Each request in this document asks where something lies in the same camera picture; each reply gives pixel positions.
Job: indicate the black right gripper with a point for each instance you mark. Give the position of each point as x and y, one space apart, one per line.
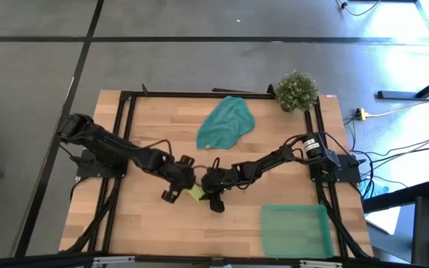
214 182

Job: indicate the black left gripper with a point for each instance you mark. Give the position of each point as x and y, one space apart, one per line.
177 175

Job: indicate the lime green microfiber towel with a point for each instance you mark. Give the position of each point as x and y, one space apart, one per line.
196 193

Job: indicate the teal microfiber towel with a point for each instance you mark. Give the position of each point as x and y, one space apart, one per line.
225 123

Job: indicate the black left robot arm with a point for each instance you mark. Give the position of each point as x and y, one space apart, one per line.
106 143

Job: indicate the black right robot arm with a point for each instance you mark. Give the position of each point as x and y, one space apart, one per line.
270 160

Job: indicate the green mesh basket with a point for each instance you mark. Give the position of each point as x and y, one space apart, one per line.
296 231

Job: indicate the potted green artificial plant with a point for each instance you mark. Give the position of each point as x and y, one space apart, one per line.
296 91

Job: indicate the yellow power strip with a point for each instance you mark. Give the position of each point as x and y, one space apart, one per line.
361 114

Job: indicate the black overhead gantry bar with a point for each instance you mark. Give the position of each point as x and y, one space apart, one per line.
32 260

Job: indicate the white paper sheet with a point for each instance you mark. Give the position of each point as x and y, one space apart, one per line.
384 219

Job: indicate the black desk leg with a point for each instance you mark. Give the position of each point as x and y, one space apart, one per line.
404 95

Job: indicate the black aluminium table frame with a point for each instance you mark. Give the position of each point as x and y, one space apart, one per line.
199 94

